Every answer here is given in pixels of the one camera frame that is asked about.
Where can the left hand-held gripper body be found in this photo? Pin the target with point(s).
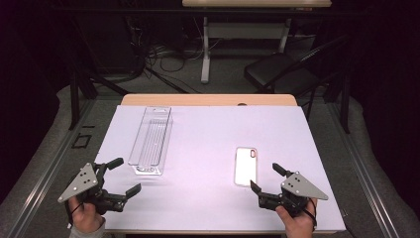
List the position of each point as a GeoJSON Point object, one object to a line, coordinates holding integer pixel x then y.
{"type": "Point", "coordinates": [84, 183]}

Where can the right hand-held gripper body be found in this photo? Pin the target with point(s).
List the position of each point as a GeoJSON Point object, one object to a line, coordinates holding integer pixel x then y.
{"type": "Point", "coordinates": [300, 188]}

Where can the iridescent phone case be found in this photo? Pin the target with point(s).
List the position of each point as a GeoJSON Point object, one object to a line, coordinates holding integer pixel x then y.
{"type": "Point", "coordinates": [245, 167]}

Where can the clear plastic tray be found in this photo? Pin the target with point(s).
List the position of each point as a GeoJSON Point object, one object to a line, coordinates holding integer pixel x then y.
{"type": "Point", "coordinates": [152, 142]}

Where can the person's left hand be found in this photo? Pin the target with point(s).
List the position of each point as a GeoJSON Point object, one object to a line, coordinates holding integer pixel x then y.
{"type": "Point", "coordinates": [86, 218]}

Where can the person's right hand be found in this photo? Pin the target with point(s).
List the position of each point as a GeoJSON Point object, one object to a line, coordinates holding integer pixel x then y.
{"type": "Point", "coordinates": [297, 224]}

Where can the white table mat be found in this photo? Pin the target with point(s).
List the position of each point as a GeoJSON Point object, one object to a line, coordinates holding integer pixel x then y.
{"type": "Point", "coordinates": [204, 198]}

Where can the black metal stand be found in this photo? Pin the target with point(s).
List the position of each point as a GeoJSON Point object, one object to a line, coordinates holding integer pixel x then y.
{"type": "Point", "coordinates": [345, 105]}
{"type": "Point", "coordinates": [74, 99]}

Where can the black folding chair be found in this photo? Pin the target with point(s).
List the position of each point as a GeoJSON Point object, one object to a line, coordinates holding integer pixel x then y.
{"type": "Point", "coordinates": [280, 71]}

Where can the wooden table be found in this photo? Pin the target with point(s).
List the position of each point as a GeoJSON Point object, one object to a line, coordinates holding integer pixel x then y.
{"type": "Point", "coordinates": [198, 99]}

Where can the white-legged desk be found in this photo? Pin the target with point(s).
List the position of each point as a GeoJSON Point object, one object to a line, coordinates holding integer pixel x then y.
{"type": "Point", "coordinates": [244, 30]}

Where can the aluminium floor rail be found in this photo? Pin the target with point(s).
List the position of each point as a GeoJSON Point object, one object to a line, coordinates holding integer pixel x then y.
{"type": "Point", "coordinates": [366, 178]}
{"type": "Point", "coordinates": [43, 178]}

